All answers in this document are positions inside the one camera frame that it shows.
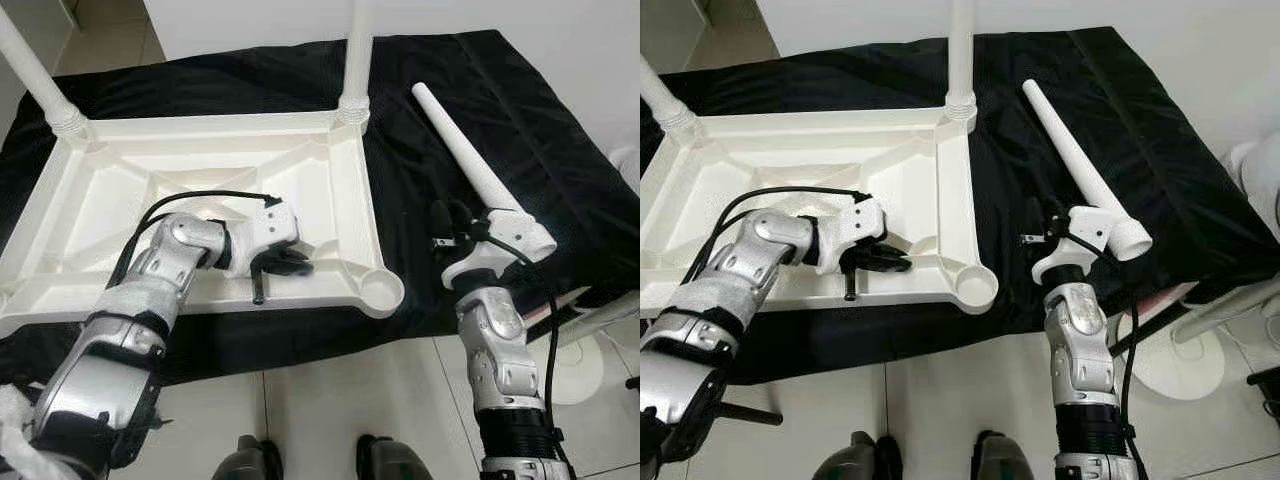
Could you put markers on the white plastic table leg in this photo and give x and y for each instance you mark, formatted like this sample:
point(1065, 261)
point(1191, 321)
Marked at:
point(470, 155)
point(35, 75)
point(962, 50)
point(357, 50)
point(1070, 150)
point(665, 100)

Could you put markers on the white standing fan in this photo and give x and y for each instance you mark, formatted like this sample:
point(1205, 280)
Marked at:
point(580, 375)
point(1170, 365)

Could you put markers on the grey robot leg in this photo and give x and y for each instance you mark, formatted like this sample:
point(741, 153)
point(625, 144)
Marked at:
point(1003, 458)
point(855, 458)
point(392, 460)
point(245, 460)

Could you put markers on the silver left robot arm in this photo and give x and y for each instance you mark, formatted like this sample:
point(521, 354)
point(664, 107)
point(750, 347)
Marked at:
point(720, 320)
point(120, 330)

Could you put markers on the grey robot left leg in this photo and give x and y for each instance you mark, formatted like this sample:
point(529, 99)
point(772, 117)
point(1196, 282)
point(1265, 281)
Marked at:
point(245, 460)
point(855, 458)

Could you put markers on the black cloth table cover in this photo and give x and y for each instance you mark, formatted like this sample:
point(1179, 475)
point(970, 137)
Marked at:
point(500, 100)
point(1150, 120)

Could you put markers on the black metal table leg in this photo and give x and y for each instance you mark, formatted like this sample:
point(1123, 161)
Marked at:
point(1145, 335)
point(555, 325)
point(750, 413)

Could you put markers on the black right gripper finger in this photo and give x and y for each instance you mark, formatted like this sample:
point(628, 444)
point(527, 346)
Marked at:
point(1033, 215)
point(441, 216)
point(464, 215)
point(1055, 213)

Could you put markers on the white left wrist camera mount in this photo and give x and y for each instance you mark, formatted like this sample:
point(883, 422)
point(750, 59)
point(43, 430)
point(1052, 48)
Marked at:
point(262, 228)
point(858, 225)

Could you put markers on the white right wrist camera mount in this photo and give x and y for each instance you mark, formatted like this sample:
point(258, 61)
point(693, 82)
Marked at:
point(1085, 235)
point(500, 240)

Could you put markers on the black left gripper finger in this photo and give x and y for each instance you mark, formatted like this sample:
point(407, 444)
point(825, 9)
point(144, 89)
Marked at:
point(292, 265)
point(880, 244)
point(888, 262)
point(286, 247)

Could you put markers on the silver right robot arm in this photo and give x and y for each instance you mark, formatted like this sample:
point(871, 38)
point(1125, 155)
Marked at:
point(1085, 370)
point(500, 370)

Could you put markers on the grey robot right leg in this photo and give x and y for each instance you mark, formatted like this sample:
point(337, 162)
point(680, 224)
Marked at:
point(1003, 458)
point(392, 460)

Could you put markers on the white plastic children table top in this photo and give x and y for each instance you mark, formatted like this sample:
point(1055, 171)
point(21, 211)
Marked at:
point(150, 160)
point(760, 160)

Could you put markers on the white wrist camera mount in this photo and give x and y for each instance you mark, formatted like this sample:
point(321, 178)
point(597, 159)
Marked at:
point(500, 240)
point(262, 228)
point(858, 225)
point(1085, 235)

